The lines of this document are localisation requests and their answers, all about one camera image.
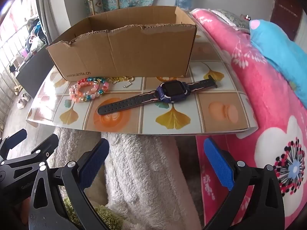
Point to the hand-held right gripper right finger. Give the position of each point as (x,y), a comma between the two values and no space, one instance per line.
(218,165)

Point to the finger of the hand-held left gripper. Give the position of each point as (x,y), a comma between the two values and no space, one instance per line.
(46,146)
(15,137)

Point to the pile of clothes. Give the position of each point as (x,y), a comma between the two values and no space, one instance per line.
(36,33)

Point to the tile patterned table mat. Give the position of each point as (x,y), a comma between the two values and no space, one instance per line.
(172,119)

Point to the white shoe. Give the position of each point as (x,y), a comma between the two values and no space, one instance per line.
(26,96)
(21,104)

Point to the black cabinet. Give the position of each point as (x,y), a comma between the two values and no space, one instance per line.
(33,74)

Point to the white fluffy robe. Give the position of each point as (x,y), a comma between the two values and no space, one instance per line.
(144,172)

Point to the grey curtain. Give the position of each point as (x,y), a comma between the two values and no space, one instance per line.
(44,12)

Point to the grey floral pillow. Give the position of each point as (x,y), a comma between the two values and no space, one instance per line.
(230,16)

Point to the dark red door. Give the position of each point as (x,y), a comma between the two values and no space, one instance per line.
(285,12)

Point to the metal balcony railing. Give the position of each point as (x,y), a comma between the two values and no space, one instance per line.
(7,64)

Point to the blue pillow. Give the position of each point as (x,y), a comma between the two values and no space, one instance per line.
(275,50)

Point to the silver leaf charm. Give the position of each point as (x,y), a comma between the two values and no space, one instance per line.
(128,84)

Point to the dark blue smartwatch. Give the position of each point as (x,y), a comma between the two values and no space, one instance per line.
(170,91)

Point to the brown cardboard box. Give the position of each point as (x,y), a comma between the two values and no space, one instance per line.
(120,52)

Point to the red bottle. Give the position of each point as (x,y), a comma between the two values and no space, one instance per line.
(247,17)

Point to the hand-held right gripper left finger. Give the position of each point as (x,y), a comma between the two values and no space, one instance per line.
(93,165)

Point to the pink floral blanket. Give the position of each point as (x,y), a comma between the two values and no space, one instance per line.
(263,100)

